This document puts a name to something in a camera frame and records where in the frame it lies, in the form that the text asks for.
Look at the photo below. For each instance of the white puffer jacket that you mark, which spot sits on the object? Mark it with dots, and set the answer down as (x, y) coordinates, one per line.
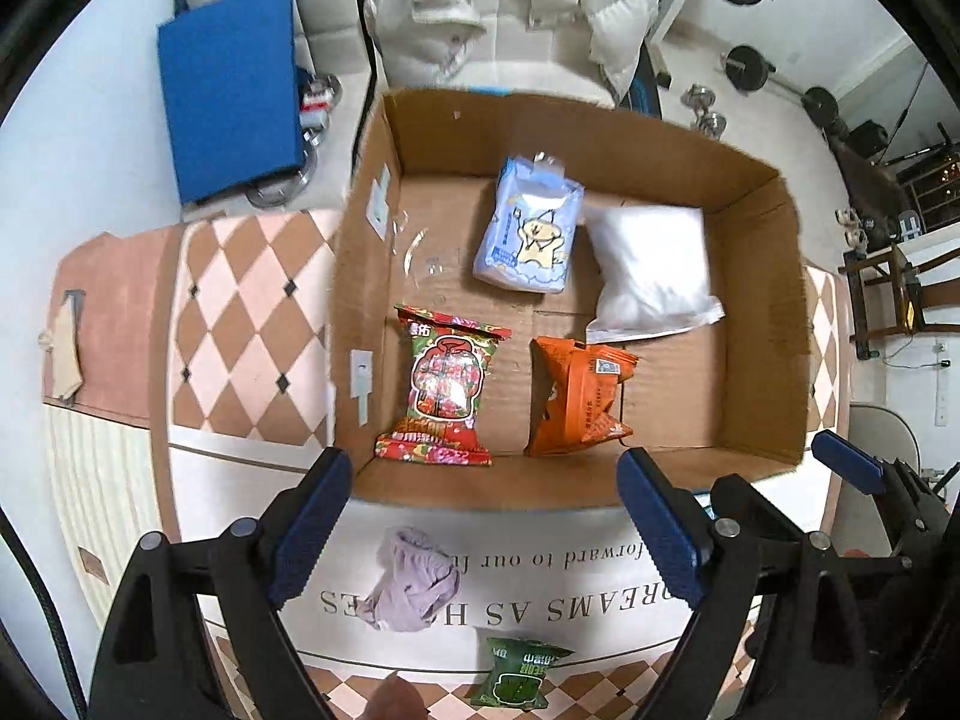
(426, 42)

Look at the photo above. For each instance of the brown cardboard box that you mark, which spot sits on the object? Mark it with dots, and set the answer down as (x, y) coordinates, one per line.
(728, 398)

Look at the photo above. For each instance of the chrome dumbbell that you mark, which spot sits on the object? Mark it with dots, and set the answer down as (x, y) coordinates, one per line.
(707, 121)

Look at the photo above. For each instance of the blue cartoon tissue pack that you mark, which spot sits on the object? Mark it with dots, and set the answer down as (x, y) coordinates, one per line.
(529, 239)

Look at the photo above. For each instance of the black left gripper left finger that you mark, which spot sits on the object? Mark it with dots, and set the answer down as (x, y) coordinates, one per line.
(153, 661)

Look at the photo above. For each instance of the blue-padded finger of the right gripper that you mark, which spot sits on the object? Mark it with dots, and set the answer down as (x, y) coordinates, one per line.
(863, 471)

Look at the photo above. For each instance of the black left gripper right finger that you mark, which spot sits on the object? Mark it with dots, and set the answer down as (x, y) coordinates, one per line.
(813, 660)

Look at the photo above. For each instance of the grey fluffy cloth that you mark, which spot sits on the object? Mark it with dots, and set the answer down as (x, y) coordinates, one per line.
(418, 581)

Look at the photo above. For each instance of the red floral wipes pack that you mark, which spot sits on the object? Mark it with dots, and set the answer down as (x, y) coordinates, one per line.
(451, 356)

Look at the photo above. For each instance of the orange snack pack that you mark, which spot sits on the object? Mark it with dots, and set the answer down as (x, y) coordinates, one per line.
(585, 379)

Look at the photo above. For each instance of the green wipes pack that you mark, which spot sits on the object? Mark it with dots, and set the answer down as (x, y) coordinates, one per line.
(519, 669)

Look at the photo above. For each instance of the dark wooden chair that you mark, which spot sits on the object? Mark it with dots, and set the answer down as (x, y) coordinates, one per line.
(912, 300)

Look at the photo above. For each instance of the blue foam mat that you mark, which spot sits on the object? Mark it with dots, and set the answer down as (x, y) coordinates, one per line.
(230, 90)

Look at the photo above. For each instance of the white plastic soft pack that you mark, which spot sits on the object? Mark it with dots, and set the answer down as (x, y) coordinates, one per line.
(655, 273)

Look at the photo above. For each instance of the black barbell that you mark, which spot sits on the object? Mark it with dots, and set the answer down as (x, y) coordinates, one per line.
(748, 70)

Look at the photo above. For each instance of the white leather sofa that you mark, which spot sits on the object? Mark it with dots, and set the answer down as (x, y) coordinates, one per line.
(330, 35)

